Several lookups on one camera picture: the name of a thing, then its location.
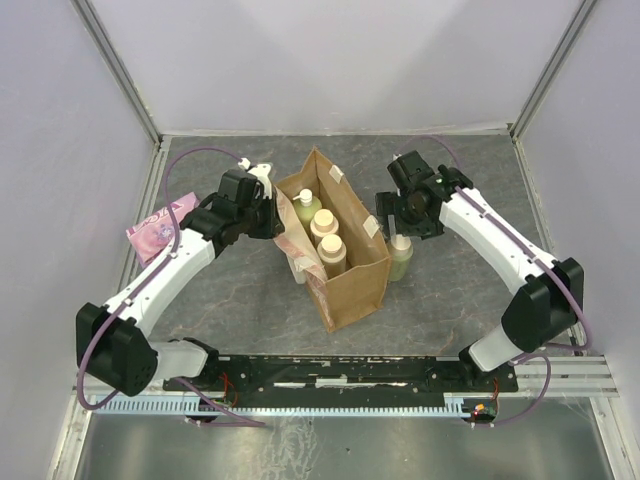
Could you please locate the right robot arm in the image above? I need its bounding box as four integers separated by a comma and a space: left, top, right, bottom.
375, 151, 586, 391

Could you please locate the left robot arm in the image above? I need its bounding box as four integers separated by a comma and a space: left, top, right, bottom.
76, 161, 284, 396

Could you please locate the green bottle cream cap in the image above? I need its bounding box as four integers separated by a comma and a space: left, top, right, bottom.
388, 234, 413, 282

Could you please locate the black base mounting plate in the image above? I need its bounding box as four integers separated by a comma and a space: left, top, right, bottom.
189, 354, 518, 398

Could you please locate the right aluminium frame post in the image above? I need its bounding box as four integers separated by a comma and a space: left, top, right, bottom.
509, 0, 599, 141

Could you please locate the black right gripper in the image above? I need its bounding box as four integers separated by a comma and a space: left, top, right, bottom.
375, 191, 445, 243

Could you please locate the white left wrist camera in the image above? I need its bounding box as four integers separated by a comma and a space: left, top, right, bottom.
237, 157, 273, 198

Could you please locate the white slotted cable duct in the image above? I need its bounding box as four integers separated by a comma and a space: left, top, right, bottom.
96, 392, 470, 419

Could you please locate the pink tissue pack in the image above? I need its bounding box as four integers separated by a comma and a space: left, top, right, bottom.
125, 192, 198, 268

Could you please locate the green pump bottle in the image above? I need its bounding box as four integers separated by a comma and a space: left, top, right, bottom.
293, 188, 322, 235

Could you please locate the aluminium corner frame post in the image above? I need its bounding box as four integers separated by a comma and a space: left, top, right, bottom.
71, 0, 162, 144

